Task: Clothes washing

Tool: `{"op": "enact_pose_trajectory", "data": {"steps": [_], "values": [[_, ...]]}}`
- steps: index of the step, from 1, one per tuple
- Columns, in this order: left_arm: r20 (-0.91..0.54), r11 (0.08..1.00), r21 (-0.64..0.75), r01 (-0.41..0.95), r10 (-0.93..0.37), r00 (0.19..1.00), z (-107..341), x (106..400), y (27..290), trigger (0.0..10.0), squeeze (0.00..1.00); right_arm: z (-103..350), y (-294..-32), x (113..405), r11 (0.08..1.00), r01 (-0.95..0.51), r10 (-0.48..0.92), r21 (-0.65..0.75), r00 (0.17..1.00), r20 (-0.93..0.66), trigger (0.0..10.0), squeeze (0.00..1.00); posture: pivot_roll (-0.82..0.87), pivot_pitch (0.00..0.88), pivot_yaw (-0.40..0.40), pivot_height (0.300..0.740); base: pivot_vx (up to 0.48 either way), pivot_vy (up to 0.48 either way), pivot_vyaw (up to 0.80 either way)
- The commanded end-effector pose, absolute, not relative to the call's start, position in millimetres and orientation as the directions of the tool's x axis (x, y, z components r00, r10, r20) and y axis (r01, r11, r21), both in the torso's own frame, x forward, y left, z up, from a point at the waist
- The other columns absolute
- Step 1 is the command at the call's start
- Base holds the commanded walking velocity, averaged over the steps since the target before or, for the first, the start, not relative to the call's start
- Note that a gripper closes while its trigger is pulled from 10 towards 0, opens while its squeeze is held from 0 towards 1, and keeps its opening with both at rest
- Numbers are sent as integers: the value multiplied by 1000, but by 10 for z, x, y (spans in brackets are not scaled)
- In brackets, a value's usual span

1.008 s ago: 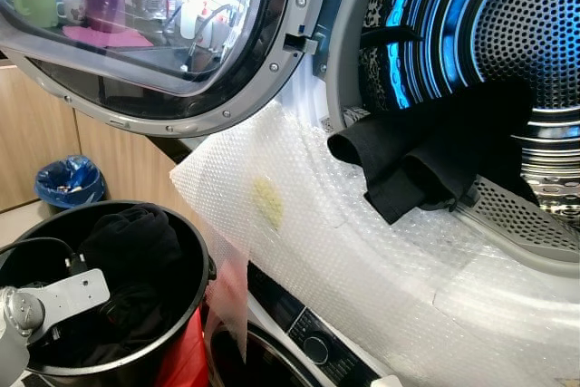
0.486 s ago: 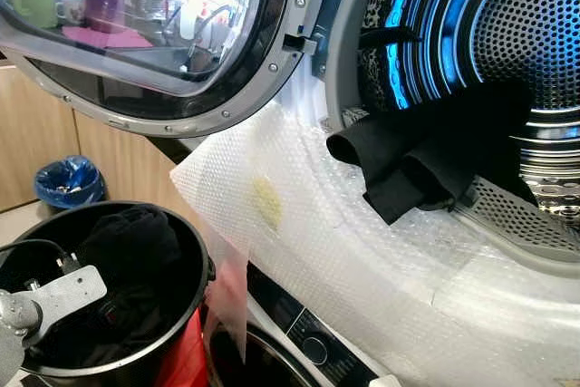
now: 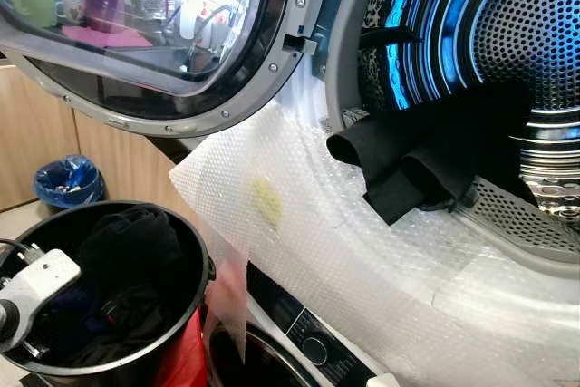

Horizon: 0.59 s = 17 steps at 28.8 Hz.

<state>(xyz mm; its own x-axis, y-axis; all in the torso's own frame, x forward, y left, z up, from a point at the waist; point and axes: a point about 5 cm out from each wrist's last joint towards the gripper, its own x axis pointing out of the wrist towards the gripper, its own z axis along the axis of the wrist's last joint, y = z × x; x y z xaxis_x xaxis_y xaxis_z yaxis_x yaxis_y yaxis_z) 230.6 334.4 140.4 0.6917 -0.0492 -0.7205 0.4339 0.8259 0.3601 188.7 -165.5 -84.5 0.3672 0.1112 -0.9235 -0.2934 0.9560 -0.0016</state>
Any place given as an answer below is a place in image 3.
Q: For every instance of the dark clothes pile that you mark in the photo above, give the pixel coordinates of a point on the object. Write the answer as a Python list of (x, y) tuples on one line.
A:
[(127, 251)]

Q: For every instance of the perforated steel washer drum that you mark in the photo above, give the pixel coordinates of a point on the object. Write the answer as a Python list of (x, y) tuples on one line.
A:
[(535, 33)]

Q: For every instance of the black garment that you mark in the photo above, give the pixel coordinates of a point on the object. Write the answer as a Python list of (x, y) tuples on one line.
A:
[(426, 151)]

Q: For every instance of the clear bubble wrap sheet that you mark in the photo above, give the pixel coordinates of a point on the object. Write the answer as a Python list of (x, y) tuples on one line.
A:
[(362, 287)]

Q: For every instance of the white machine with dial panel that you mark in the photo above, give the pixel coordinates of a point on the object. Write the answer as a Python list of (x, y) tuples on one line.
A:
[(308, 337)]

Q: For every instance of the round glass washer door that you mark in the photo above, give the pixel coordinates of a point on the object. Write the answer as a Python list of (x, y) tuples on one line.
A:
[(263, 88)]

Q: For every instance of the red bag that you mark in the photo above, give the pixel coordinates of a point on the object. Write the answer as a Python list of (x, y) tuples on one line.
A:
[(186, 360)]

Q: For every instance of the bin with blue bag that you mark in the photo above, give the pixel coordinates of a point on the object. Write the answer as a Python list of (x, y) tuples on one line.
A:
[(68, 178)]

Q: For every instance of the white mug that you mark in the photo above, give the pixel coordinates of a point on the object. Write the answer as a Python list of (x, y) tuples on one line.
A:
[(69, 10)]

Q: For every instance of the black plastic laundry bucket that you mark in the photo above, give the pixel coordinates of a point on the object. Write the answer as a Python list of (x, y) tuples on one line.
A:
[(41, 233)]

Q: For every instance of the wooden cabinet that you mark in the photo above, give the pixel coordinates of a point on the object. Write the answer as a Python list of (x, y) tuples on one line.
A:
[(27, 133)]

